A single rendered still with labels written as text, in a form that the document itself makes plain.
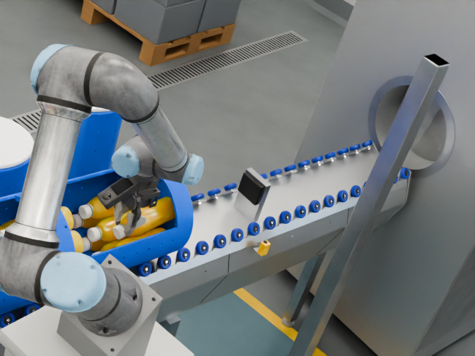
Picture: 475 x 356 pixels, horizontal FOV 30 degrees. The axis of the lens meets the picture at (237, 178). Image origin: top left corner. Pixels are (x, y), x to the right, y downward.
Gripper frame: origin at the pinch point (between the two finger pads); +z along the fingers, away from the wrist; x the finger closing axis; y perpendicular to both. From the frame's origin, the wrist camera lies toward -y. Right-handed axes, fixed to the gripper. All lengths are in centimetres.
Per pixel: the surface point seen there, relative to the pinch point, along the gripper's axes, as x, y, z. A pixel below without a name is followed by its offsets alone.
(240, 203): 8, 59, 15
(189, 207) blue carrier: -6.0, 17.7, -6.9
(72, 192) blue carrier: 18.7, -3.8, 0.4
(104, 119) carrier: 60, 38, 11
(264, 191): 1, 59, 4
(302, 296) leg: 10, 129, 90
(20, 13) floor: 293, 159, 112
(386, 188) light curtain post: -30, 75, -16
